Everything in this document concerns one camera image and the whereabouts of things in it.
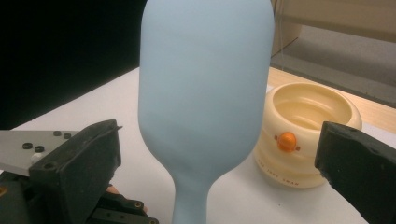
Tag white table cover sheet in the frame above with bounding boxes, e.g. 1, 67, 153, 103
0, 66, 396, 224

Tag beige wooden desk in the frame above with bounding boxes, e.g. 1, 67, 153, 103
270, 0, 396, 58

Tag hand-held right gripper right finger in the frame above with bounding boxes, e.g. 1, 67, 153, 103
314, 120, 396, 224

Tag cream ribbed brush holder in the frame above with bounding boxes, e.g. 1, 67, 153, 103
252, 82, 363, 189

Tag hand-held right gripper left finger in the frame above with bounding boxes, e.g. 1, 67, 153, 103
28, 119, 123, 224

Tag black curtain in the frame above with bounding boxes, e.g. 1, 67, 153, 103
0, 0, 148, 131

